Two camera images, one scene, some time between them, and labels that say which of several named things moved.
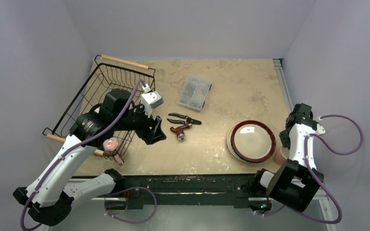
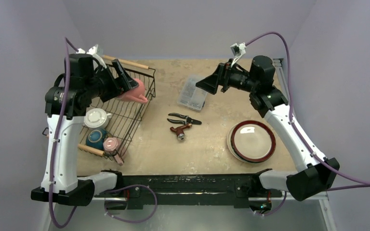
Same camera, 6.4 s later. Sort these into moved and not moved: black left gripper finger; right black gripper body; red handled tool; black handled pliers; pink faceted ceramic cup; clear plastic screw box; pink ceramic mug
Moved: black left gripper finger; pink ceramic mug; right black gripper body
Not moved: black handled pliers; red handled tool; pink faceted ceramic cup; clear plastic screw box
